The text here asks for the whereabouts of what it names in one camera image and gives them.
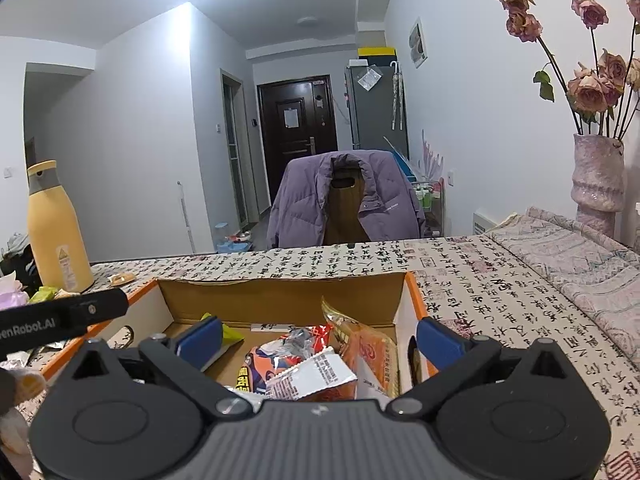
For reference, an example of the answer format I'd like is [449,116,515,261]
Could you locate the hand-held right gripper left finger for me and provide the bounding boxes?
[65,315,253,423]

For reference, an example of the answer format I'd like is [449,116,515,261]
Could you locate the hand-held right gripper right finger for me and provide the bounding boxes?
[384,316,583,421]

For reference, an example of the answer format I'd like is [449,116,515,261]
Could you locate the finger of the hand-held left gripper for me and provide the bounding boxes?
[47,287,128,327]

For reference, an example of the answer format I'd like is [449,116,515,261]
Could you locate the long orange snack packet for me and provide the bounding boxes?
[320,297,402,397]

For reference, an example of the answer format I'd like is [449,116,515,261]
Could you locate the orange cardboard box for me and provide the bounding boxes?
[40,271,441,396]

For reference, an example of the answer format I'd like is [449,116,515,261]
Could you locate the white red snack packet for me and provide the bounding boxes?
[265,347,358,401]

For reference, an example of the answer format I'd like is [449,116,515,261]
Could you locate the person's left hand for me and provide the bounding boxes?
[12,367,47,405]

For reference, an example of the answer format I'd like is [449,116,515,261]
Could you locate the yellow-green snack packet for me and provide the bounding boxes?
[200,312,246,357]

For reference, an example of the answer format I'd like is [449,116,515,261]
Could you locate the purple tissue pack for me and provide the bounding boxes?
[0,275,31,312]

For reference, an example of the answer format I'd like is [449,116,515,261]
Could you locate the orange blue snack packet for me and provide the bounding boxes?
[244,335,301,396]

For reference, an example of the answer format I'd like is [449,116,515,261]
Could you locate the dark clothes pile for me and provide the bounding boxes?
[0,232,38,291]

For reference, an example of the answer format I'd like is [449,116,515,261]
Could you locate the yellow insulated bottle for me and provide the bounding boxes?
[27,160,95,293]

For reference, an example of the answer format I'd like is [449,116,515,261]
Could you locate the pet water feeder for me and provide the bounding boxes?
[215,222,253,254]

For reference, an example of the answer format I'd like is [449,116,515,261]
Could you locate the metal storage rack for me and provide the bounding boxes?
[410,177,446,239]

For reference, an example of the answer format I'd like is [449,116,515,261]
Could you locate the grey patterned folded cloth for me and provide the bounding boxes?
[487,206,640,366]

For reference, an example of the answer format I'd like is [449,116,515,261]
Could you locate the wooden chair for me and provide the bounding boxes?
[324,157,374,246]

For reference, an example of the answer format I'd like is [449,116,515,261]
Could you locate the purple puffer jacket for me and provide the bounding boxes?
[266,149,426,250]

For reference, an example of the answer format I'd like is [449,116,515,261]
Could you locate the dark entrance door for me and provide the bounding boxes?
[256,75,338,202]

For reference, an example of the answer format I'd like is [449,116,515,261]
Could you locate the pink textured vase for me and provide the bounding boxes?
[571,134,629,238]

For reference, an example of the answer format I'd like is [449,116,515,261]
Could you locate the grey refrigerator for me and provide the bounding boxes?
[345,62,408,161]

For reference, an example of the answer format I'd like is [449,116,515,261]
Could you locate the hanging folded umbrellas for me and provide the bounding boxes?
[391,60,405,131]

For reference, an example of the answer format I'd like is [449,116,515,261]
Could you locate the dried pink roses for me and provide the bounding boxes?
[495,0,640,140]

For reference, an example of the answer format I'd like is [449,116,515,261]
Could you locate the white mop handle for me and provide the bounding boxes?
[176,182,196,254]

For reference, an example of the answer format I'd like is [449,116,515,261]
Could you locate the white wall heater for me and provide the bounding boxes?
[472,210,502,235]

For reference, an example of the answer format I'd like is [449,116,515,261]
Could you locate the pink flower wall sticker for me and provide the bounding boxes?
[420,130,444,182]

